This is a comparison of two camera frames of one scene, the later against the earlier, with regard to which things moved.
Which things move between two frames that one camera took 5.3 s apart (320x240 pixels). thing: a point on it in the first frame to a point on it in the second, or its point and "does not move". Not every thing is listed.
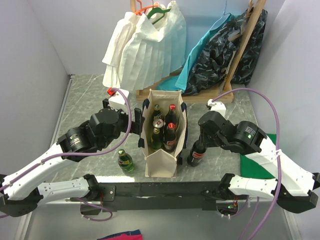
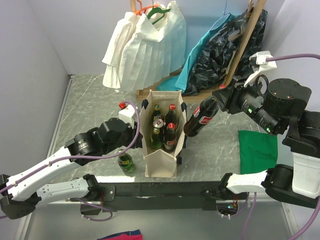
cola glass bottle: x=171 y=121 does not move
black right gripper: x=209 y=143 to x=234 y=93
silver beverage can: x=158 y=123 does not move
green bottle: x=156 y=139 does not move
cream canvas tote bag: x=158 y=163 does not move
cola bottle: x=197 y=151 to x=204 y=112
